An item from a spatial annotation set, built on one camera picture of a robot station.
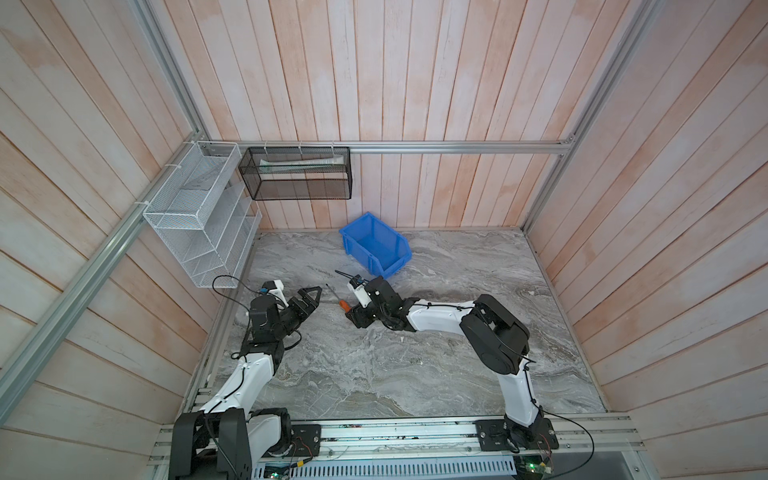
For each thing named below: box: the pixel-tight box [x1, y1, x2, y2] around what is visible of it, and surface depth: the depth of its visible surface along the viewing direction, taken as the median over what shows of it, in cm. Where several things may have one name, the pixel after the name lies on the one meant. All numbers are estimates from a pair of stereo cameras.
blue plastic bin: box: [339, 212, 413, 279], surface depth 110 cm
